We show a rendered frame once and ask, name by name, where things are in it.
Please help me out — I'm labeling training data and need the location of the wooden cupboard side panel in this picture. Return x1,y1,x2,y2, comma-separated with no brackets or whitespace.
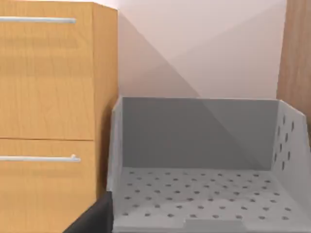
276,0,311,141

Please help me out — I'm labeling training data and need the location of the grey pierced drawer inside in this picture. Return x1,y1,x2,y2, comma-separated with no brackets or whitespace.
106,96,311,233

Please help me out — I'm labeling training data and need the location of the long metal handle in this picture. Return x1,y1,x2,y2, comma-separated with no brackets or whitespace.
0,154,81,164
0,16,76,25

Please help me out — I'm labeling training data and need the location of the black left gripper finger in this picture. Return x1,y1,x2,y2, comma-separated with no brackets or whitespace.
62,191,114,233

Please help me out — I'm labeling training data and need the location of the wooden drawer front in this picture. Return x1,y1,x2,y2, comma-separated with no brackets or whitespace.
0,2,95,141
0,138,96,233

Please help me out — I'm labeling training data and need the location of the wooden cupboard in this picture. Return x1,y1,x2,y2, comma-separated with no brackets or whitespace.
0,2,120,233

